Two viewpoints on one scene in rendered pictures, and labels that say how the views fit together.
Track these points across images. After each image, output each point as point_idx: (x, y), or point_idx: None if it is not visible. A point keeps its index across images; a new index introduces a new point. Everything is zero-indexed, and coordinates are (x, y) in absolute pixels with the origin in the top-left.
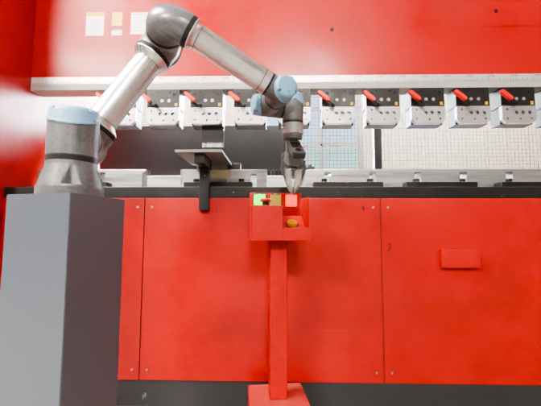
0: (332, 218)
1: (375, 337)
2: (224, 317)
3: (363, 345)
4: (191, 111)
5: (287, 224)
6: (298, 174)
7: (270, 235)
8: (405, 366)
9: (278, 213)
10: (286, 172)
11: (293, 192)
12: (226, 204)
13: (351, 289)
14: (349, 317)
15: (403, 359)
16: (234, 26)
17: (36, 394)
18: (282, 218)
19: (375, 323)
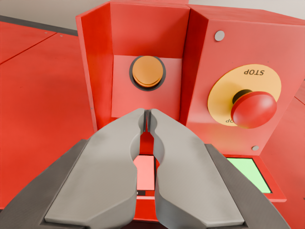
0: (19, 151)
1: (46, 45)
2: None
3: (64, 45)
4: None
5: (161, 66)
6: (104, 171)
7: (218, 7)
8: (29, 31)
9: (214, 14)
10: (217, 184)
11: (145, 109)
12: (295, 214)
13: (51, 70)
14: (68, 57)
15: (27, 33)
16: None
17: None
18: (168, 103)
19: (38, 49)
